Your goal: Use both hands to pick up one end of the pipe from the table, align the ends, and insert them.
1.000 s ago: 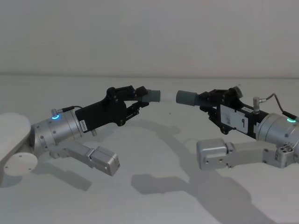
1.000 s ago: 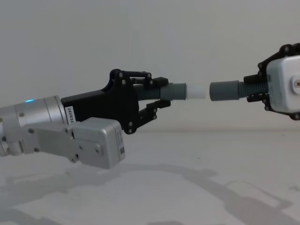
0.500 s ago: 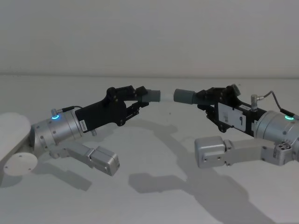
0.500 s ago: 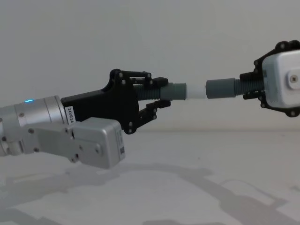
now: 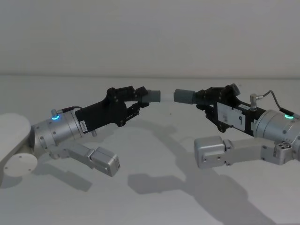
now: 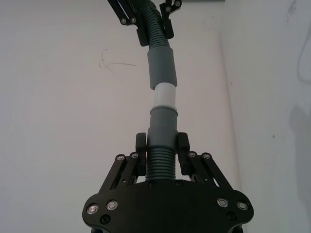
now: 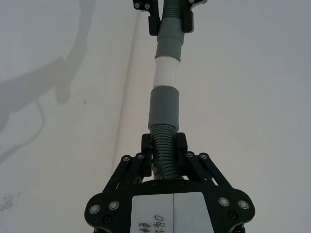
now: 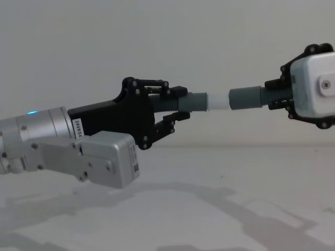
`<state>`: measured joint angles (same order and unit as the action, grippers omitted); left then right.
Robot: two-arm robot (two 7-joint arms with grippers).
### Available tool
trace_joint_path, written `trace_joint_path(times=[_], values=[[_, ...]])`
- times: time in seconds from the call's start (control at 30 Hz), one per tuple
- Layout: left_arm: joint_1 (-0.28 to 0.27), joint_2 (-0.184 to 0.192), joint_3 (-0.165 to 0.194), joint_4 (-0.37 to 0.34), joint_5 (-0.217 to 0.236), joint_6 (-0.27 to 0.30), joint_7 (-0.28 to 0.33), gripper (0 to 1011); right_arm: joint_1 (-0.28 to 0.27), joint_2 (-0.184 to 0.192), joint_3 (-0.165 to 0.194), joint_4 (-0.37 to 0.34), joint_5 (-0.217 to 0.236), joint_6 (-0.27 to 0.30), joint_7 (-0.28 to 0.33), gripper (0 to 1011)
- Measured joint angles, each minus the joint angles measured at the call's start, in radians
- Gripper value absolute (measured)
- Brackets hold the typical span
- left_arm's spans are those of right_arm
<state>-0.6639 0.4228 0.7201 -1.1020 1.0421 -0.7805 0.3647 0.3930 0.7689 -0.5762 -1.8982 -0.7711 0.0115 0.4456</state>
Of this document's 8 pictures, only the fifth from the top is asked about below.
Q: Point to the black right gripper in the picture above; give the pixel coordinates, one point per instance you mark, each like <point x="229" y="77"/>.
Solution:
<point x="236" y="114"/>

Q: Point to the white tube with grey ends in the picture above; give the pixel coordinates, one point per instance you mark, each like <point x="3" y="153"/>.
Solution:
<point x="167" y="96"/>

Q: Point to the white curtain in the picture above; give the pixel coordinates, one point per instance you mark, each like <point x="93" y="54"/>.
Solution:
<point x="150" y="35"/>

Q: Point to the white table cloth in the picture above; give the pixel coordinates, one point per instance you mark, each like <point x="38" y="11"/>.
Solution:
<point x="150" y="187"/>

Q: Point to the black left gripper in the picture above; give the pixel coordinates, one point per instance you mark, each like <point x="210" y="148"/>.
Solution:
<point x="100" y="114"/>

